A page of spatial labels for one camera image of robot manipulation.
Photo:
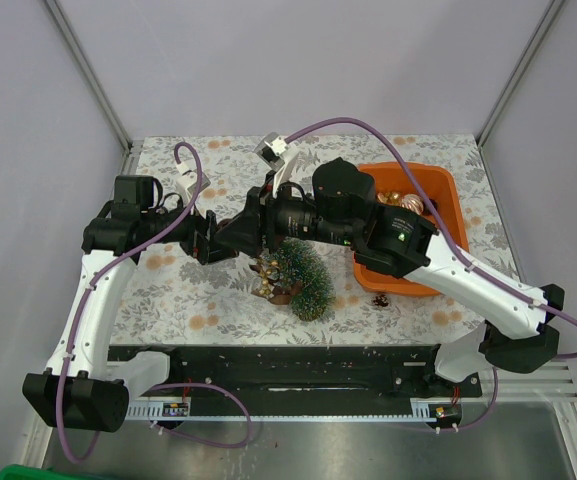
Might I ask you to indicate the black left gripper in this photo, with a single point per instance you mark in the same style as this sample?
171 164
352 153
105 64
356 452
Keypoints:
199 240

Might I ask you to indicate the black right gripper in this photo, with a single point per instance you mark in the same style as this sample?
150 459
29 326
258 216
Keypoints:
245 231

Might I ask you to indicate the dark red small ball ornament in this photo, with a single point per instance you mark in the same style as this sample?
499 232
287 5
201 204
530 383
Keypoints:
225 222

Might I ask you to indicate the gold berry ribbon sprig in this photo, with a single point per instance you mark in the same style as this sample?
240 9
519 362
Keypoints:
281 276

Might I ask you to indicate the small green christmas tree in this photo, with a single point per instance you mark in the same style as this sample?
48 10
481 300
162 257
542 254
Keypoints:
319 295

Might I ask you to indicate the small pine cone ornament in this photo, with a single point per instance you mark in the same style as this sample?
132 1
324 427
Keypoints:
380 301

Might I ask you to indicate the orange plastic bin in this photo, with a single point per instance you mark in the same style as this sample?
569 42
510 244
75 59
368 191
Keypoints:
438 183

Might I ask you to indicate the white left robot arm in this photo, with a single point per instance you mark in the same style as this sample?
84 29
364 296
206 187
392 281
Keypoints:
77 389

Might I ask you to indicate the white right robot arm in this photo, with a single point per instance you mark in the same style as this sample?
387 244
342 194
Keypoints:
515 336

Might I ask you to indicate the floral patterned table mat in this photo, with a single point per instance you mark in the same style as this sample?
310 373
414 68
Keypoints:
171 299

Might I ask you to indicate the silver gold striped ball ornament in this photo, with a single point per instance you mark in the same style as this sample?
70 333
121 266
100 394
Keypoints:
413 203

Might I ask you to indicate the green plastic object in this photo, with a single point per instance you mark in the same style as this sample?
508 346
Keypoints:
20 472

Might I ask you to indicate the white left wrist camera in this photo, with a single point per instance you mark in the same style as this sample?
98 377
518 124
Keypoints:
187 183

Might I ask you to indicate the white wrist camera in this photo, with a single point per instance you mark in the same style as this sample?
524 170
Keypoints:
280 156
187 183

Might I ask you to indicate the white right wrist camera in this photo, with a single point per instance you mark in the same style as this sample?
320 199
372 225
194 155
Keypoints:
280 156

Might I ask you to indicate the white slotted cable duct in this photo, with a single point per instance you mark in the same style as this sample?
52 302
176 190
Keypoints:
357 409

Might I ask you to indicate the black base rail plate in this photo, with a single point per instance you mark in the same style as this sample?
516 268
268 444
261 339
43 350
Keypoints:
398 370

